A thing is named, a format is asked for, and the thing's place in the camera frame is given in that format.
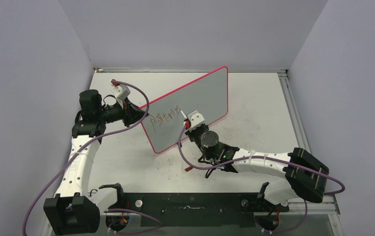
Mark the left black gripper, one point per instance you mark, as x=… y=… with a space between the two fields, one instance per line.
x=126 y=111

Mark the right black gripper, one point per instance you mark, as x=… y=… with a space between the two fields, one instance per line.
x=190 y=133

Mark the pink framed whiteboard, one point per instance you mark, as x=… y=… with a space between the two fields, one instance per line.
x=207 y=94

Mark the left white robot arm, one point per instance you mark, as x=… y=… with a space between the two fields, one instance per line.
x=71 y=210

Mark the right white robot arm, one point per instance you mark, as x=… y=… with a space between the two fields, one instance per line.
x=300 y=174

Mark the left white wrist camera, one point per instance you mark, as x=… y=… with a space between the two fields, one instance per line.
x=120 y=92

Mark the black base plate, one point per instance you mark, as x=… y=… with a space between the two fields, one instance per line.
x=197 y=209

